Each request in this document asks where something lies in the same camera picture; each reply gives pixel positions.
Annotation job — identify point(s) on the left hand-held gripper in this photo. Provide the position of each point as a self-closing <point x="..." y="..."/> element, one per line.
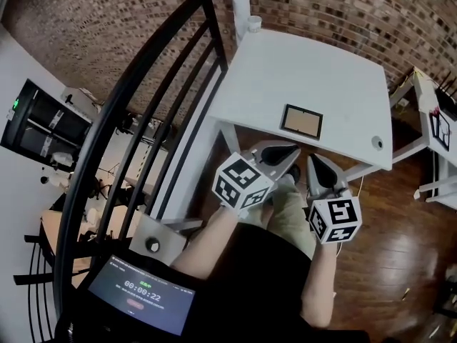
<point x="235" y="184"/>

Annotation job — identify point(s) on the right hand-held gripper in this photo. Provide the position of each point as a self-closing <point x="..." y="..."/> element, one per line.
<point x="335" y="216"/>

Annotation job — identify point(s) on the black framed picture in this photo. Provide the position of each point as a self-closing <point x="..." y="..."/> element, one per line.
<point x="301" y="121"/>

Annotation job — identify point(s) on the person's left forearm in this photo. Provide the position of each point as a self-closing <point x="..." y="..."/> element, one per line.
<point x="207" y="248"/>

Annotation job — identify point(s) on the person's right forearm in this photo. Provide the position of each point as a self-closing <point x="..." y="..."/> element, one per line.
<point x="319" y="288"/>

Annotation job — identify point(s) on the person's right shoe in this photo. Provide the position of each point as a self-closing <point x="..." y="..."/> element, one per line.
<point x="294" y="173"/>

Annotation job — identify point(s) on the person's khaki trousers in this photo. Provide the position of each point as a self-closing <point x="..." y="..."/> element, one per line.
<point x="289" y="213"/>

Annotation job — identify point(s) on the person's black shirt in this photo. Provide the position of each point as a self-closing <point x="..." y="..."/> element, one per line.
<point x="257" y="284"/>

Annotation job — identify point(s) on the white side table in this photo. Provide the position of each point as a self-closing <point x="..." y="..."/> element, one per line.
<point x="426" y="98"/>

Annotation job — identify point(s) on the white paper cup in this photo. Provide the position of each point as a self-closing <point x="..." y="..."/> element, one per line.
<point x="254" y="25"/>

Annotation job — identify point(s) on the black router with antennas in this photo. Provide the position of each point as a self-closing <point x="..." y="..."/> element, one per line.
<point x="448" y="100"/>

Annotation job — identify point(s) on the white pillar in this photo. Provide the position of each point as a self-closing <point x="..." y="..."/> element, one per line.
<point x="240" y="5"/>

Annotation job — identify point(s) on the black stair railing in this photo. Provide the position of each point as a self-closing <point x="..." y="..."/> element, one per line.
<point x="107" y="120"/>

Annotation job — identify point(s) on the tablet with timer screen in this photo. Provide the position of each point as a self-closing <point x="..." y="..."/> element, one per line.
<point x="143" y="293"/>

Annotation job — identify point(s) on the black glass cabinet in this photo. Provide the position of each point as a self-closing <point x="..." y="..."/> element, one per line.
<point x="46" y="123"/>

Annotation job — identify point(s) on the wooden desk downstairs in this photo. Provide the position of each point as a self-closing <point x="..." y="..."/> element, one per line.
<point x="48" y="227"/>

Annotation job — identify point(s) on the white wall outlet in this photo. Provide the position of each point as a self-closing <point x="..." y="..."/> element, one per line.
<point x="403" y="102"/>

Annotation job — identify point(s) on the black-framed white picture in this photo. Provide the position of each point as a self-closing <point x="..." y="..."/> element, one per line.
<point x="441" y="130"/>

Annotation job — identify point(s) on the grey metal bracket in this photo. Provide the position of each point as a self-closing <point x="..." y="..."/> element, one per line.
<point x="160" y="238"/>

